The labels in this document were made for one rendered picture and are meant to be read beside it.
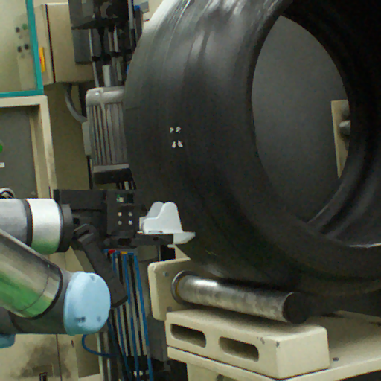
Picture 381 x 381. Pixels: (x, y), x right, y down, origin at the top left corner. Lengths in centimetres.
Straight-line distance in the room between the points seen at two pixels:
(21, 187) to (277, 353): 80
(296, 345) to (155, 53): 47
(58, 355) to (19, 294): 88
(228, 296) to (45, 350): 57
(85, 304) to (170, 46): 42
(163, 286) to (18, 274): 60
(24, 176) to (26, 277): 89
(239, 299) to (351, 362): 19
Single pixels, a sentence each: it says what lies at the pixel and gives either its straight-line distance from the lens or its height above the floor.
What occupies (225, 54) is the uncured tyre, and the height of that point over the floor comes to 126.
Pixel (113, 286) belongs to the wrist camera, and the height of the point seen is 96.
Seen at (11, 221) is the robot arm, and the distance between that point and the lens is 132.
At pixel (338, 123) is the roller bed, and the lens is 207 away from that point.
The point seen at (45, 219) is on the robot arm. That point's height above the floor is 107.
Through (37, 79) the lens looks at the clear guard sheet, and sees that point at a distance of 203.
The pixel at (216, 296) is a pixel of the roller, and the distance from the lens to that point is 160.
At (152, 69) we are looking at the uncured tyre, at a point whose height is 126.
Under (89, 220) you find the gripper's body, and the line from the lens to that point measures 138.
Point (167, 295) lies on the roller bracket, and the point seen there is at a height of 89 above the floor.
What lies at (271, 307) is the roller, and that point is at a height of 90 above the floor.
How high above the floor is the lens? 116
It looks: 3 degrees down
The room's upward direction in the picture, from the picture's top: 6 degrees counter-clockwise
